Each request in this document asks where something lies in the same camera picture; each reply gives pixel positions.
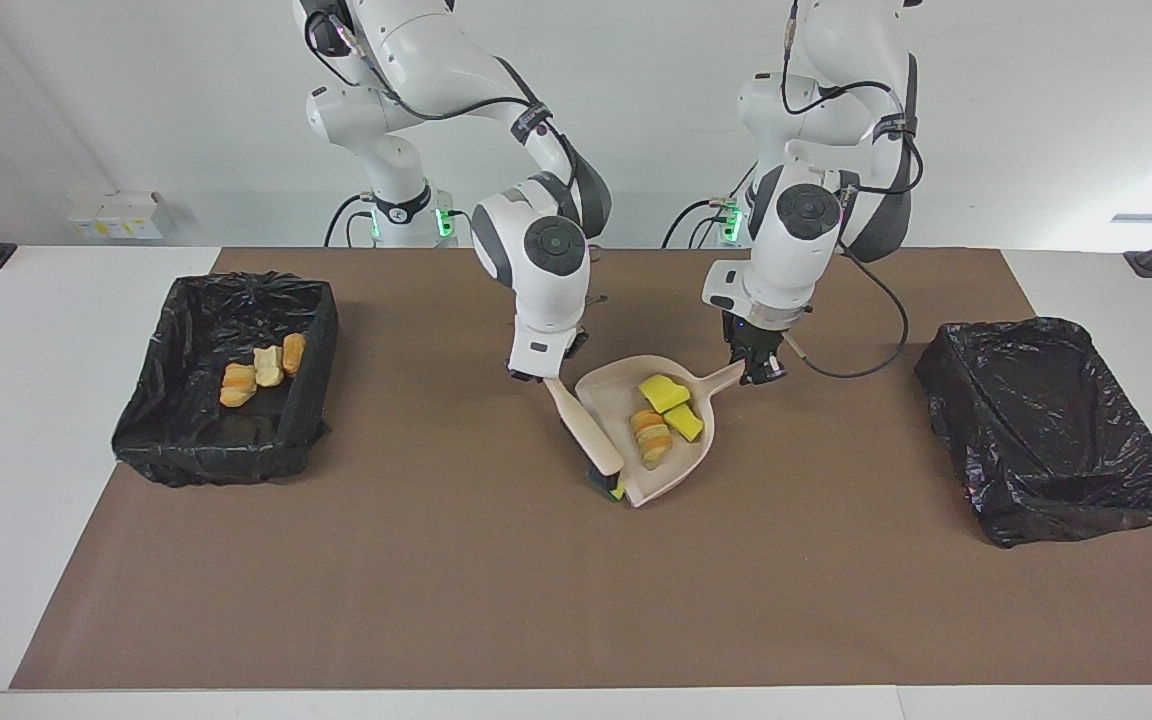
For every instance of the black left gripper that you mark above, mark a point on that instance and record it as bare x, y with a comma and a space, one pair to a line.
756, 350

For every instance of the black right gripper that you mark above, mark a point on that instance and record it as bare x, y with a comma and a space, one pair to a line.
576, 348

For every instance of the beige hand brush black bristles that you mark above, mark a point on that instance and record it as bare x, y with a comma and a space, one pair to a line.
586, 430

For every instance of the small yellow sponge piece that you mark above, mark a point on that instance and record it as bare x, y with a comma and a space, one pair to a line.
684, 423

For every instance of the orange striped bread slices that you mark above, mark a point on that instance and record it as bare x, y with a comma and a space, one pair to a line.
650, 438

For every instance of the beige plastic dustpan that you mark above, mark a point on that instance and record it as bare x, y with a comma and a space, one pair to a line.
681, 465

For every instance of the notched green yellow sponge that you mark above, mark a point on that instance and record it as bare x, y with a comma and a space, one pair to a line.
618, 492

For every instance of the brown waffle sponge piece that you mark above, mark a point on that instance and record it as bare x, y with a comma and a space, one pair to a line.
293, 354

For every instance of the pale cream sponge piece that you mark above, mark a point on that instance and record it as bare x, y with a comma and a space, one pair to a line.
268, 366

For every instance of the orange striped sponge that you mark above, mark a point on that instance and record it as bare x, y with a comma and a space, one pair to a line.
238, 386

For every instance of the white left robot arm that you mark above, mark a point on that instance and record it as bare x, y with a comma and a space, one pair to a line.
796, 240

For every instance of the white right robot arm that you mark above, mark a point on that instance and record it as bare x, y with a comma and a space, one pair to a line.
546, 260

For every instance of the black bag lined bin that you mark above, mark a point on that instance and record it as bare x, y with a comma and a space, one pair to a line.
196, 440
1046, 430

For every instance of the green lit base connector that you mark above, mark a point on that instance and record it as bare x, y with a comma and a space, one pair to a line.
444, 222
731, 220

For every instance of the brown table mat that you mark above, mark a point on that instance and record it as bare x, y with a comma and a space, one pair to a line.
576, 600

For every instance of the white wall socket box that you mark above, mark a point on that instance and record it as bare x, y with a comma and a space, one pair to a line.
121, 215

